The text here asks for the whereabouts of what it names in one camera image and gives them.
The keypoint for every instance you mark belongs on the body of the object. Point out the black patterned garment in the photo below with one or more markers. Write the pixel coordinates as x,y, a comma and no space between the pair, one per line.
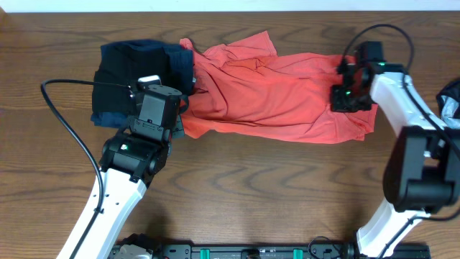
448,104

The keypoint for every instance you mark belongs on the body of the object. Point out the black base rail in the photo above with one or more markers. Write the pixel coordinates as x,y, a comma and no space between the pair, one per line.
142,246

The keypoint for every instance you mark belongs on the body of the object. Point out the red t-shirt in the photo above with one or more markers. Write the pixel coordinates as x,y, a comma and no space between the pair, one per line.
246,88

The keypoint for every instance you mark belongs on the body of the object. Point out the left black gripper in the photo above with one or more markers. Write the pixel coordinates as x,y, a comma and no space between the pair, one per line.
182,104

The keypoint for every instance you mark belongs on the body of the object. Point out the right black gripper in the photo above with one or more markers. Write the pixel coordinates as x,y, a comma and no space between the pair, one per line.
338,105

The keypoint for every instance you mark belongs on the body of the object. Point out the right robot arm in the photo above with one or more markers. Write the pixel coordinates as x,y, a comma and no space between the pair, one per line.
422,175

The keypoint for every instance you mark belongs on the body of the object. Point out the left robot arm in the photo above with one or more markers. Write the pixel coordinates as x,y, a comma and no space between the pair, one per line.
130,160

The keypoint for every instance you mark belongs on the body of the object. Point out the black folded polo shirt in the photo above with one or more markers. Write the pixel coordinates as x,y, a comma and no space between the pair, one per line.
123,63

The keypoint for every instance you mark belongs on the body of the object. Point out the navy blue folded garment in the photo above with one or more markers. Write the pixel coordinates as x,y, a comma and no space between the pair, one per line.
179,77

